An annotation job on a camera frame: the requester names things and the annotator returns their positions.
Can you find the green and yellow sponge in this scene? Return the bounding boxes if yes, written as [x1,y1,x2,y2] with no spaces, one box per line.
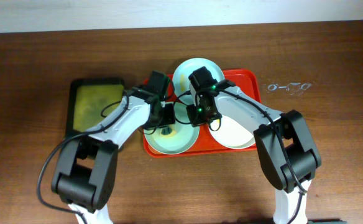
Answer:
[160,126,177,138]

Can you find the light green plate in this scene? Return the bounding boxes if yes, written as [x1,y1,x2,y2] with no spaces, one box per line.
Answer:
[143,101,201,156]

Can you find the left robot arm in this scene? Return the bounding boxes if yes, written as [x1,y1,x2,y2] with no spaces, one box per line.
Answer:
[52,87,167,223]

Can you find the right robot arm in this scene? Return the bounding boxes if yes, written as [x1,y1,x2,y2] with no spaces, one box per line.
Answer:
[190,80,321,223]

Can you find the red plastic tray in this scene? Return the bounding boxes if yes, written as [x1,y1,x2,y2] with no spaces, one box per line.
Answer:
[143,69,261,158]

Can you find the black tray with soapy water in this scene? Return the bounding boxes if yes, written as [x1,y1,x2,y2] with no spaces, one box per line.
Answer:
[65,77,124,137]

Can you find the light blue plate at back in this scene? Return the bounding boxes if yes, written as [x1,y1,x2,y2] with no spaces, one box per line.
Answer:
[172,57,226,106]

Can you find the cream white plate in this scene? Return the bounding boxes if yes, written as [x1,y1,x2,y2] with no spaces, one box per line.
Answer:
[208,116,254,149]

